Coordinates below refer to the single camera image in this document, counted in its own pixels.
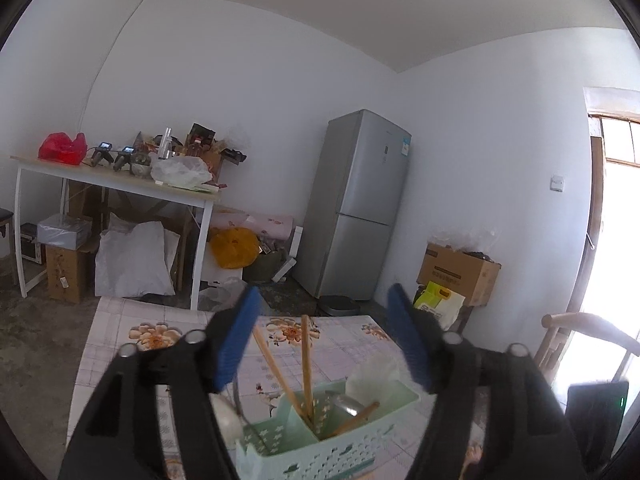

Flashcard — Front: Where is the large metal spoon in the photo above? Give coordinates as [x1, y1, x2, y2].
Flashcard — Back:
[325, 391, 361, 417]

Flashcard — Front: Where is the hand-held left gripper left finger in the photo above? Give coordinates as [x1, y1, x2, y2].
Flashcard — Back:
[57, 285, 262, 480]

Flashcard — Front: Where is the yellow bag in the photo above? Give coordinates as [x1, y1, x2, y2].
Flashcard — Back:
[209, 227, 261, 270]

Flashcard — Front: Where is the long wooden chopstick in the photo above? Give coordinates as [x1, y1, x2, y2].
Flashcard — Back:
[300, 315, 315, 421]
[330, 401, 382, 438]
[252, 327, 318, 431]

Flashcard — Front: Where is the clear plastic bag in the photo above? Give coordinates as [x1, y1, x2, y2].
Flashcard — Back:
[151, 156, 213, 188]

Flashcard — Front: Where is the large cardboard box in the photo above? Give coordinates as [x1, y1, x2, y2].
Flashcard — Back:
[416, 241, 502, 307]

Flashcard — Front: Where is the dark wooden stool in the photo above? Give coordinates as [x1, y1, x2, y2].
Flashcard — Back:
[452, 304, 476, 335]

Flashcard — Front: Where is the small cardboard box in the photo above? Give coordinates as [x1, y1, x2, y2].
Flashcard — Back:
[45, 242, 98, 305]

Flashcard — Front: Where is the grey wrapped box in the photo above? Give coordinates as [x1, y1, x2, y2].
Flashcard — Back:
[37, 213, 93, 251]

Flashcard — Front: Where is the wooden chair with dark seat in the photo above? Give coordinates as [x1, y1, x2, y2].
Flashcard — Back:
[0, 207, 13, 261]

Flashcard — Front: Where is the white foam board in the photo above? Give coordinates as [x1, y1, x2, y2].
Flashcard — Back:
[272, 225, 305, 283]

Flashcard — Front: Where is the red plastic bag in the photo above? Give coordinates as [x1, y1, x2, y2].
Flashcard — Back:
[38, 132, 88, 166]

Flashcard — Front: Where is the wooden door frame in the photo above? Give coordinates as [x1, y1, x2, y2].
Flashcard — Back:
[582, 87, 640, 316]

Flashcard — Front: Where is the white and green rice bag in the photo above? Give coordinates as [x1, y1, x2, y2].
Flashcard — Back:
[413, 281, 467, 332]

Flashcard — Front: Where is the pink floral roll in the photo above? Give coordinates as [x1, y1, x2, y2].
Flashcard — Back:
[212, 210, 296, 241]

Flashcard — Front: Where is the dark brown box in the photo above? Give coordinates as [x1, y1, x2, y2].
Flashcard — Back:
[186, 123, 217, 147]

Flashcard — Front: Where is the silver case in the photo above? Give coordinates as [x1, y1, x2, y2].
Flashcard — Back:
[19, 222, 43, 263]

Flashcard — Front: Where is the white sack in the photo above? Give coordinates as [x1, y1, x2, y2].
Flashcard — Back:
[95, 212, 181, 298]

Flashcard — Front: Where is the light wooden chair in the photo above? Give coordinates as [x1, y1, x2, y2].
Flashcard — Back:
[534, 311, 640, 386]

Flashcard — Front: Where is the grey refrigerator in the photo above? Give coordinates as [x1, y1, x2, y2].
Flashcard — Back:
[291, 109, 412, 302]

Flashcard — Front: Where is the white side table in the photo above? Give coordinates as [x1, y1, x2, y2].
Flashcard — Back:
[11, 154, 221, 312]

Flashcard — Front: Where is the mint green utensil holder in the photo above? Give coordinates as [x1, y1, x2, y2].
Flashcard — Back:
[234, 379, 422, 480]

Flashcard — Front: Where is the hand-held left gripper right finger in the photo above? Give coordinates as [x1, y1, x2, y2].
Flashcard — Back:
[386, 282, 588, 480]

